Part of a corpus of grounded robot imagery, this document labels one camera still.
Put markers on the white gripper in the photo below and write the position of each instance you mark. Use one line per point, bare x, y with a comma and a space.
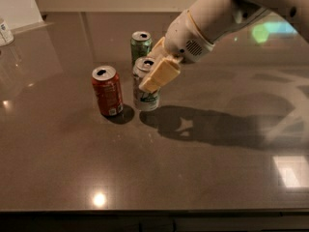
182, 39

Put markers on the white bottle at left edge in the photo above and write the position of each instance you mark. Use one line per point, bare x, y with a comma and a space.
6, 35

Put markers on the green soda can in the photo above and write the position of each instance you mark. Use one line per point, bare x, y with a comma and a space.
141, 44

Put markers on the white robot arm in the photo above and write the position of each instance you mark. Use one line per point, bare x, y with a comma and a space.
218, 18

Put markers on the red coke can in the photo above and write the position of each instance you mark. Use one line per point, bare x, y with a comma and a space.
107, 87

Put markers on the silver green 7up can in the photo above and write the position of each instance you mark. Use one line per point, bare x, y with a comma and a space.
143, 101

